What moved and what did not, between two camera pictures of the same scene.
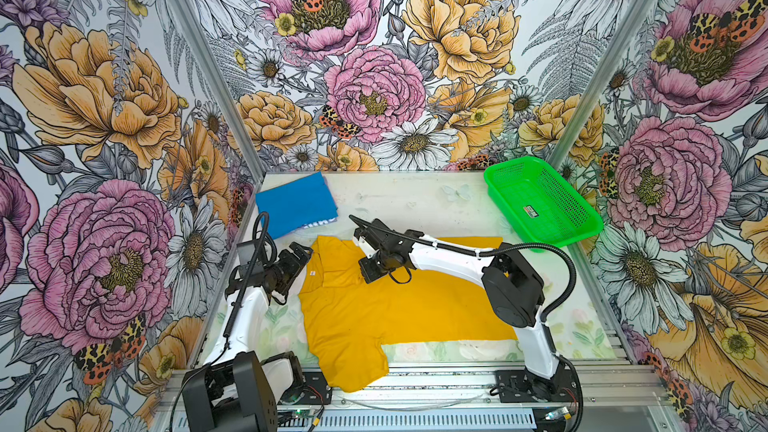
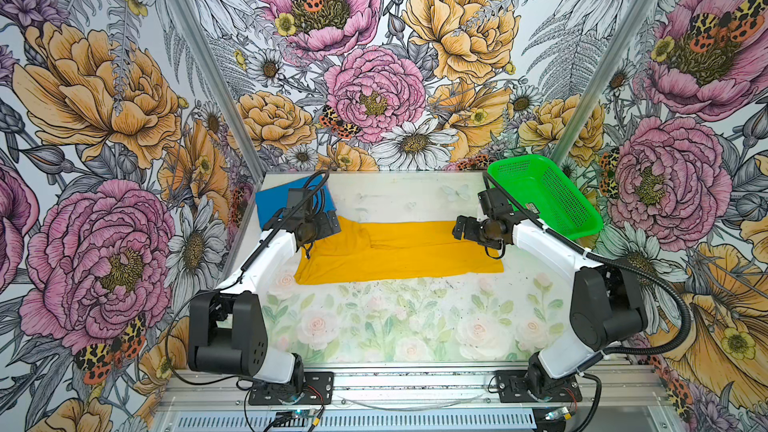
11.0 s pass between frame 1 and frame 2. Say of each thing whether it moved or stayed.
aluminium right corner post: stayed
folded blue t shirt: stayed
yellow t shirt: moved
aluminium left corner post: stayed
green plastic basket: stayed
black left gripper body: moved
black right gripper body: moved
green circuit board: stayed
